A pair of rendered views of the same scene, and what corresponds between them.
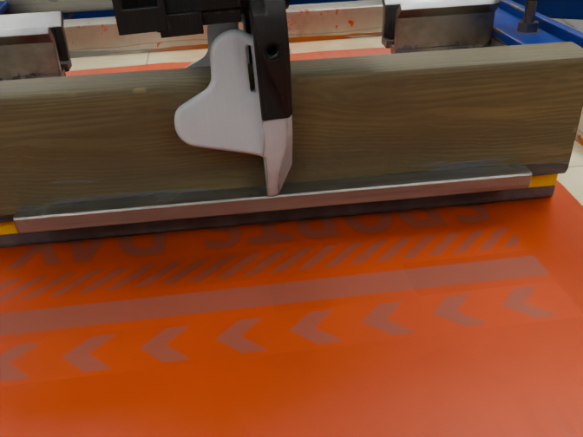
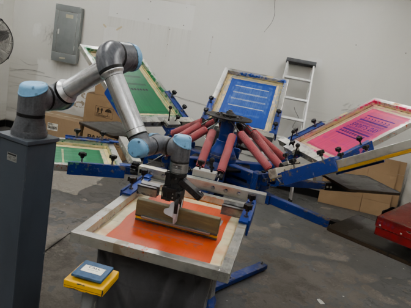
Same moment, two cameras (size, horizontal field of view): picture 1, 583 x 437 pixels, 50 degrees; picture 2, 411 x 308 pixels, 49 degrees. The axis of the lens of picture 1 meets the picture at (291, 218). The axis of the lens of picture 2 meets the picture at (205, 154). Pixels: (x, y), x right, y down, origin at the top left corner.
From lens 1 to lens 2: 1.55 m
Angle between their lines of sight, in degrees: 23
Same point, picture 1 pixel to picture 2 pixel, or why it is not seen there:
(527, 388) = (186, 250)
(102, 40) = not seen: hidden behind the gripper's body
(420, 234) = (192, 237)
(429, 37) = (227, 211)
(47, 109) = (150, 203)
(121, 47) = not seen: hidden behind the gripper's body
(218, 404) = (154, 240)
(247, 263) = (167, 231)
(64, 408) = (139, 235)
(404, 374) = (175, 245)
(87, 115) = (154, 206)
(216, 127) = (168, 212)
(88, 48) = not seen: hidden behind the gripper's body
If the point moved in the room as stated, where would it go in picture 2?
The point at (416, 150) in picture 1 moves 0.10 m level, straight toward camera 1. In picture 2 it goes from (194, 225) to (181, 231)
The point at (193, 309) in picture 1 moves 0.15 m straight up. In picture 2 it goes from (157, 233) to (162, 198)
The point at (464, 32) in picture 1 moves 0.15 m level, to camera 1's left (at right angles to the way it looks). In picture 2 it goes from (235, 213) to (204, 204)
